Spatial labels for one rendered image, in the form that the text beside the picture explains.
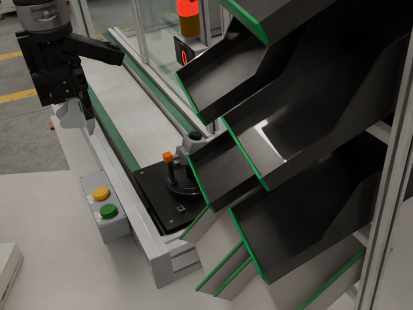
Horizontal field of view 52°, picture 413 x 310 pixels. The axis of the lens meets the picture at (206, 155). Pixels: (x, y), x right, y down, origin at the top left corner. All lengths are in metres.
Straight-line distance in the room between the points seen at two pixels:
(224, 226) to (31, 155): 2.44
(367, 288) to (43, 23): 0.59
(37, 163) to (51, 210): 1.81
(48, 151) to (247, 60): 2.61
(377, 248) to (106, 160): 0.82
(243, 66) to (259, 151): 0.16
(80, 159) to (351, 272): 1.00
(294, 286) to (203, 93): 0.33
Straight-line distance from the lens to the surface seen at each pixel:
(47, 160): 3.05
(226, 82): 0.60
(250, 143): 0.50
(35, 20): 0.70
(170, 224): 0.95
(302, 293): 0.69
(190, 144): 0.96
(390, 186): 0.49
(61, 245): 1.15
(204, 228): 0.85
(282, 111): 0.52
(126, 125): 1.41
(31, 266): 1.14
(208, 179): 0.70
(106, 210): 1.03
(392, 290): 1.01
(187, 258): 0.96
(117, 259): 1.07
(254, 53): 0.62
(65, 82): 0.74
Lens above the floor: 1.65
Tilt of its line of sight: 37 degrees down
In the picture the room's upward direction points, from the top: 6 degrees counter-clockwise
